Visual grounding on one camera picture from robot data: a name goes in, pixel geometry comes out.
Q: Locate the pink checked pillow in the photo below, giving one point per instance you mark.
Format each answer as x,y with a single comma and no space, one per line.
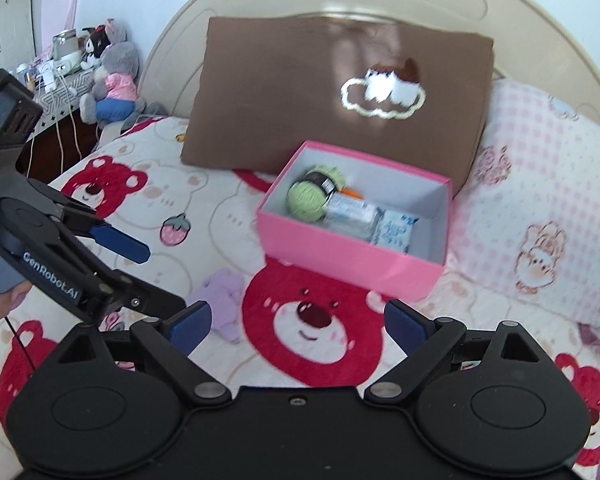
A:
530,185

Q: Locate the bear printed blanket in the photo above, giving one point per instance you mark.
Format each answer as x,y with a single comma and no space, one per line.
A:
205,210

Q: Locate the purple plush toy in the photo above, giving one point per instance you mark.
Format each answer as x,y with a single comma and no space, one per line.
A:
220,295

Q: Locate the black white plush toy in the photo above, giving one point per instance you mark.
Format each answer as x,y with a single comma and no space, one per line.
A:
94,47

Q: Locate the green yarn ball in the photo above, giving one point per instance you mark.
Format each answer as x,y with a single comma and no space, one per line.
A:
305,200

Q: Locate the orange makeup sponge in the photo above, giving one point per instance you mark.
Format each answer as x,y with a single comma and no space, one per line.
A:
352,192

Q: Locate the blue white wet wipes pack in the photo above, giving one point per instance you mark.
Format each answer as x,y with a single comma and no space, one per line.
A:
397,232

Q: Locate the white jar appliance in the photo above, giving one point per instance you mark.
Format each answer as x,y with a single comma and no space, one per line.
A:
65,45

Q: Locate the clear plastic floss pick box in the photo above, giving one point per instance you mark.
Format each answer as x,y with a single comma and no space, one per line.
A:
350,229

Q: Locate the cream bed headboard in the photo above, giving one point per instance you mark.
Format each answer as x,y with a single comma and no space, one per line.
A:
205,5

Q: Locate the nightstand with patterned cloth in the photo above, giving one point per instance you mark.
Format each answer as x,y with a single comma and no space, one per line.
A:
55,105

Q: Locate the brown embroidered pillow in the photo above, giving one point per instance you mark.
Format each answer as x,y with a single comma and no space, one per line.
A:
270,100

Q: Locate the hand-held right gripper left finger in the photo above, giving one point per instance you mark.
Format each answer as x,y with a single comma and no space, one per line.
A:
190,327

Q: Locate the grey plush toy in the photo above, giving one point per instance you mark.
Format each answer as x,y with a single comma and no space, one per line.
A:
120,60

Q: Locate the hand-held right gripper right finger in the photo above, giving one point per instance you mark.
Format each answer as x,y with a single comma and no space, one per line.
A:
402,327

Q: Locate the pink cardboard box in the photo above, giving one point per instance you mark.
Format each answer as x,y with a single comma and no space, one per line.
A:
340,265

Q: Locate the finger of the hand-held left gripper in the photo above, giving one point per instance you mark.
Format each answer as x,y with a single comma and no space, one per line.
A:
155,302
120,244

